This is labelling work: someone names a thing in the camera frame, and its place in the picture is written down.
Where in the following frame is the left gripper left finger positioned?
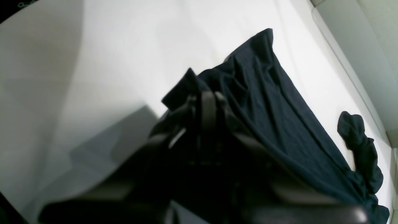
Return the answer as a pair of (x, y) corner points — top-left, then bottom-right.
(39, 95), (199, 224)

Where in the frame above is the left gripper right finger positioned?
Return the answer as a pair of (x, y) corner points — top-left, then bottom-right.
(200, 91), (369, 224)

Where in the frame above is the black t-shirt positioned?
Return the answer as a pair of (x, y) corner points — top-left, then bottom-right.
(162, 28), (390, 224)

